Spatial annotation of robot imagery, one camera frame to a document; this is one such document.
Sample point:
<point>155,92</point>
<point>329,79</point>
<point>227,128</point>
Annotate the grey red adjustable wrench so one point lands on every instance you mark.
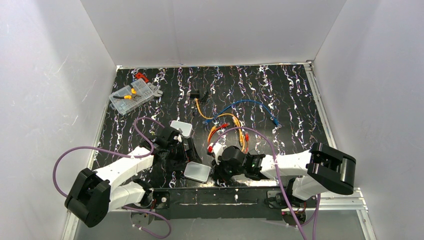
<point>157,92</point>

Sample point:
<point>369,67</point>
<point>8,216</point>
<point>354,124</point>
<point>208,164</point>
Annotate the white network switch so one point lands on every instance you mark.
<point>184,128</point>
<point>197,172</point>

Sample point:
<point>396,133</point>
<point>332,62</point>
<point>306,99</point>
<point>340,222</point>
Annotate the yellow handled pliers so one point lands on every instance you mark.
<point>132,96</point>

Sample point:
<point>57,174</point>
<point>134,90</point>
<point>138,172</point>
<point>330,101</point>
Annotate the clear plastic parts box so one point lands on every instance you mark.
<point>125,106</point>

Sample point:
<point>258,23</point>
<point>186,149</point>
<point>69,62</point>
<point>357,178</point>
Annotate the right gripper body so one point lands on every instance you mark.
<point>218,170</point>

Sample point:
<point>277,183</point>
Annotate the black adapter with cable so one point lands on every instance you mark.
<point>200,96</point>

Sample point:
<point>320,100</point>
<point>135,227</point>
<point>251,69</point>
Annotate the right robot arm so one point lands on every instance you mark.
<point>319,169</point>

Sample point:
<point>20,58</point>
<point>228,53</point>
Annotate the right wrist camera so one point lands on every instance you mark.
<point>215,151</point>

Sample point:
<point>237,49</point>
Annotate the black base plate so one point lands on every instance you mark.
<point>218,203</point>

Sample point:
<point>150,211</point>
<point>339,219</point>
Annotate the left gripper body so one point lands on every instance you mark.
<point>185,151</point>

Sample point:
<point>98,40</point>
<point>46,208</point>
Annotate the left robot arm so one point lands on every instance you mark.
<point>131,180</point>

